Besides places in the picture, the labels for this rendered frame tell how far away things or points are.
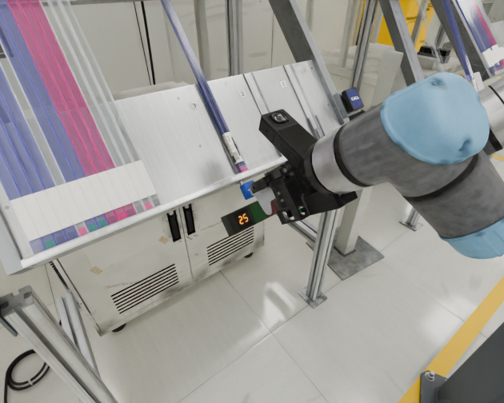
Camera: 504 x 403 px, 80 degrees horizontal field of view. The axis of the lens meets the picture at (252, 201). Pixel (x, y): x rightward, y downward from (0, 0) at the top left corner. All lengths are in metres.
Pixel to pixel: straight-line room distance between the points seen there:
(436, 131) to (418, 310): 1.14
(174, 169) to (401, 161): 0.37
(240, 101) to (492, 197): 0.45
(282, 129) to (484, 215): 0.25
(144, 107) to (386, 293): 1.13
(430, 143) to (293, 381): 0.94
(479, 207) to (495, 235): 0.04
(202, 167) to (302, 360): 0.79
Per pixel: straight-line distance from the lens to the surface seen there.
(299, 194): 0.42
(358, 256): 1.44
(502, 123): 0.44
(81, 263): 0.94
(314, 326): 1.20
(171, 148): 0.55
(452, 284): 1.52
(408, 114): 0.28
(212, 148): 0.57
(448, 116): 0.27
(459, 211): 0.33
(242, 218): 0.57
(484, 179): 0.33
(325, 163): 0.34
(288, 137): 0.42
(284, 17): 0.86
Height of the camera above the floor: 1.03
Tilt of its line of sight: 38 degrees down
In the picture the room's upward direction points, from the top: straight up
